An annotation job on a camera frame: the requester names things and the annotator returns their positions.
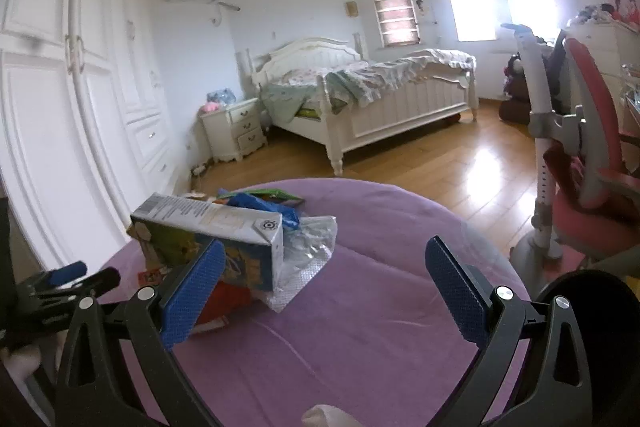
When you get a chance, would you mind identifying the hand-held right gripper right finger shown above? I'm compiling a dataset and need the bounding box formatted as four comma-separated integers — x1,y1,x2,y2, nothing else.
425,236,588,427

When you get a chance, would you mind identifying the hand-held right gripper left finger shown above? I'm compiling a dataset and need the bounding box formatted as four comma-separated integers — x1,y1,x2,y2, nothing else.
54,238,227,427

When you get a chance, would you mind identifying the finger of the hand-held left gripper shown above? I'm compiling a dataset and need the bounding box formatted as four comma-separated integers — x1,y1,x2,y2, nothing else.
42,261,88,289
75,268,122,300

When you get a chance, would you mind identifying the red snack packet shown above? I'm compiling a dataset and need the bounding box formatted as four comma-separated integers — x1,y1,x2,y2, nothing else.
192,279,253,338

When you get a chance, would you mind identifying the colourful cardboard carton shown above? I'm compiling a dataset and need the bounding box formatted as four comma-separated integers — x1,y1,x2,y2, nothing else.
129,193,285,293

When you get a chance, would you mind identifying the blue plastic wrapper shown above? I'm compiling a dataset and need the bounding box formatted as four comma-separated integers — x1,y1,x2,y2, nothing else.
220,192,301,233

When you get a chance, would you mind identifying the green plastic wrapper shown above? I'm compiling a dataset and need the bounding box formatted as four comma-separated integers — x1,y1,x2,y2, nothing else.
217,188,305,208

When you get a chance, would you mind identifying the clear plastic bag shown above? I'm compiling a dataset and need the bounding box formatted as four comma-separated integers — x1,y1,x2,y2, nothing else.
277,214,338,293

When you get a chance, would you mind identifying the black trash bin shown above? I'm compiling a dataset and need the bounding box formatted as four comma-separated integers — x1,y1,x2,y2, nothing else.
529,270,638,408

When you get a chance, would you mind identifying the purple table cloth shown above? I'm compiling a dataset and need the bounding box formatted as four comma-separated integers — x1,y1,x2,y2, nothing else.
97,177,533,427

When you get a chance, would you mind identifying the white wardrobe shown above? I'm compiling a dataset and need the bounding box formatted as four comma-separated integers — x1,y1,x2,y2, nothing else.
0,0,181,278

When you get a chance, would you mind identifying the white nightstand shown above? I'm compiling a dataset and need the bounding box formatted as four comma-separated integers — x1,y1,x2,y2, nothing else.
200,98,268,164

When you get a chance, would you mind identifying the white wooden bed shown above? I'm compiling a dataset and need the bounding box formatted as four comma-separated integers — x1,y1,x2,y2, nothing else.
248,37,480,178

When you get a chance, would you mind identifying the dark red armchair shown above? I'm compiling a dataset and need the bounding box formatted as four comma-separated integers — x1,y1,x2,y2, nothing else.
499,72,532,126

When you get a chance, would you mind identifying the pink and grey desk chair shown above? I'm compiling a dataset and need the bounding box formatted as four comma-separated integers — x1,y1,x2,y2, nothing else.
500,23,640,273

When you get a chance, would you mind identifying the floral quilt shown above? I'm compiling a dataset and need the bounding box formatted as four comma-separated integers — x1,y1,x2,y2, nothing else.
262,48,476,115

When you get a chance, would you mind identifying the pile of dark clothes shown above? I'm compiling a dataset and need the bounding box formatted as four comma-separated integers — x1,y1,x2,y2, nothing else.
502,53,527,81

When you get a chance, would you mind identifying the window with closed brown blind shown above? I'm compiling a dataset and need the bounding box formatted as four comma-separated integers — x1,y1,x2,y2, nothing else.
367,0,421,48

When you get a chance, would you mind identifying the white dresser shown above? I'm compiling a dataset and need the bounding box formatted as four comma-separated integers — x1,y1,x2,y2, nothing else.
565,14,640,72

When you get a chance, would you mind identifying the pile of clothes on dresser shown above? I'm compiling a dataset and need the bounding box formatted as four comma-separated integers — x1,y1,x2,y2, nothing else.
575,4,617,26

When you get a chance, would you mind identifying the pink wall poster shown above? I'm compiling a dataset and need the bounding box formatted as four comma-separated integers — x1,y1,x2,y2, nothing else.
607,0,640,26

